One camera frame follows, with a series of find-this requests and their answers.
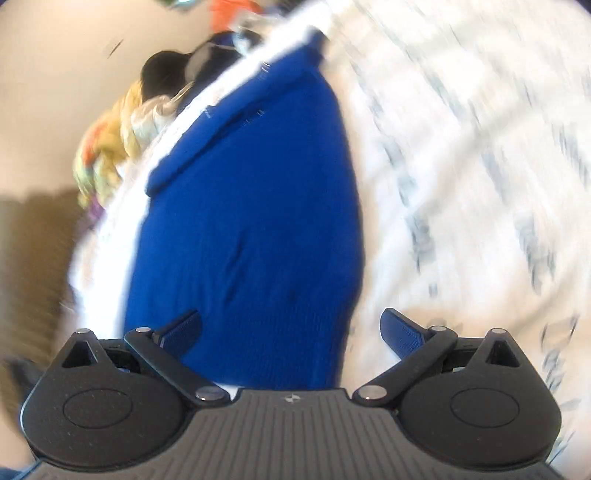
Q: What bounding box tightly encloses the orange garment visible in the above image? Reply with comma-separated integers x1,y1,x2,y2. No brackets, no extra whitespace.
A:
209,0,263,33

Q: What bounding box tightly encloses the brown wooden headboard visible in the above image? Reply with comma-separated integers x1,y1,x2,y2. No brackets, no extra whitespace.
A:
0,186,86,411

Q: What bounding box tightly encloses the blue knit sweater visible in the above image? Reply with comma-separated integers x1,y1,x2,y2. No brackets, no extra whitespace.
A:
124,32,363,390

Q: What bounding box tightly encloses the white duvet with script text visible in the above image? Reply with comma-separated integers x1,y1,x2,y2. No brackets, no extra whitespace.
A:
70,1,590,479

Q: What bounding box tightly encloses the yellow floral blanket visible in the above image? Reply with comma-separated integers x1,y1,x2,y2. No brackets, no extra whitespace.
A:
73,80,190,210

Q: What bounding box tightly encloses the black garment pile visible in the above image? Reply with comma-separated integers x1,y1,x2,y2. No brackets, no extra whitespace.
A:
140,31,242,114

